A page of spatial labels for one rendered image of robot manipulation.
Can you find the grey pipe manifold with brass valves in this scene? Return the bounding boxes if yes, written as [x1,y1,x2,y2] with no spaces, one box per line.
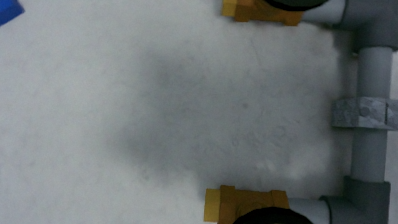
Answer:
[204,0,398,224]

